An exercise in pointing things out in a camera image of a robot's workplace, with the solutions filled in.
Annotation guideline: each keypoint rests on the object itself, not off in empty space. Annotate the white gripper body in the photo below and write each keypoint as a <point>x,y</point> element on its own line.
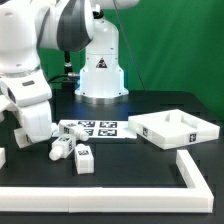
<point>28,98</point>

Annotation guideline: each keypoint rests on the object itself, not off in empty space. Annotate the white square tabletop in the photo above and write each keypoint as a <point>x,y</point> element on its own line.
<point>173,128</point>

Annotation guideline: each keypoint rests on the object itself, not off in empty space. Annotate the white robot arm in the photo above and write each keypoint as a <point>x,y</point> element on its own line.
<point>66,25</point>

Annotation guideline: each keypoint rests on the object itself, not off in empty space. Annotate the white block at left edge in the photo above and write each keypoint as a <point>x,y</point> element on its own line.
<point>2,157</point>

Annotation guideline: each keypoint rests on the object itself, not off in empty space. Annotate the paper sheet with markers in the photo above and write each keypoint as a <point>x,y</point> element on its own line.
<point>99,128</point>

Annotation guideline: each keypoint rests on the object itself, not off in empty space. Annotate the white L-shaped fence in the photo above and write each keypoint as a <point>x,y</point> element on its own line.
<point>195,197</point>

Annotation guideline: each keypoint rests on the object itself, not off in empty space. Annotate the black camera on stand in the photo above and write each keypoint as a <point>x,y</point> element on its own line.
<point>67,68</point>

